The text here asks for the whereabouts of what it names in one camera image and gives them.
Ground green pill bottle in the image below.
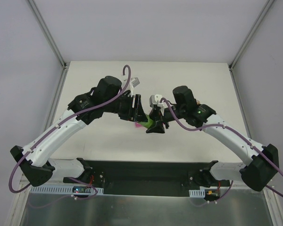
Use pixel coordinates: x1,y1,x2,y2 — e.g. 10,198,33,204
144,115,155,129

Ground pink weekly pill organizer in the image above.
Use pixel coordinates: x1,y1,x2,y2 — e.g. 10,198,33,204
135,122,143,128

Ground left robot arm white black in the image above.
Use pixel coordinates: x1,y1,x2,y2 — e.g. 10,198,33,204
10,76,148,187

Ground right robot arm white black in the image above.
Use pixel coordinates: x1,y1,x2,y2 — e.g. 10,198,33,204
146,86,279,192

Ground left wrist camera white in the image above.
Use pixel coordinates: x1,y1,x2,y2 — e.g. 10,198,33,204
122,77,140,96

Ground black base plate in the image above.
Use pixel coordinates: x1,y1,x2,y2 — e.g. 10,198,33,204
62,158,241,196

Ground right white cable duct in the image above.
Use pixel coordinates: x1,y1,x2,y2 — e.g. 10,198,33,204
189,189,206,198

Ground white cable duct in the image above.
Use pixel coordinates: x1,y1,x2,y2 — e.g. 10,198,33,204
189,189,206,198
30,185,104,196

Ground left white cable duct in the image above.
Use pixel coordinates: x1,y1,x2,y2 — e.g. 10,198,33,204
30,185,104,196

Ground left aluminium frame post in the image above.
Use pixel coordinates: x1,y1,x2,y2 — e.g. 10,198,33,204
27,0,68,69

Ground aluminium frame post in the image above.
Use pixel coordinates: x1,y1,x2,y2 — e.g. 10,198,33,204
228,0,275,71
27,0,68,69

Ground right aluminium frame post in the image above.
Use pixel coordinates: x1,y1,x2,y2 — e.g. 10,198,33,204
228,0,275,71

